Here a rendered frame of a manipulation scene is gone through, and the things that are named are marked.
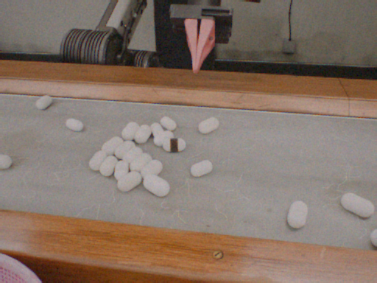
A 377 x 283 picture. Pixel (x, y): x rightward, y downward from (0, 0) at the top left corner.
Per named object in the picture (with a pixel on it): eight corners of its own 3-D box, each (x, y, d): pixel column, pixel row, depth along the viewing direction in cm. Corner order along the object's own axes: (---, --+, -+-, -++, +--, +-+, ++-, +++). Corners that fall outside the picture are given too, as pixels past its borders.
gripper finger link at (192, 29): (225, 63, 49) (231, 9, 51) (178, 60, 49) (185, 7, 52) (224, 82, 55) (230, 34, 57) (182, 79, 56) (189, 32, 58)
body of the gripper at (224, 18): (232, 17, 51) (236, -23, 52) (168, 13, 52) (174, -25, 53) (230, 40, 57) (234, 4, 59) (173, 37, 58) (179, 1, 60)
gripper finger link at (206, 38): (209, 62, 49) (216, 9, 51) (163, 59, 50) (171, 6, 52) (210, 82, 55) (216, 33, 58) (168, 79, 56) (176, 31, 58)
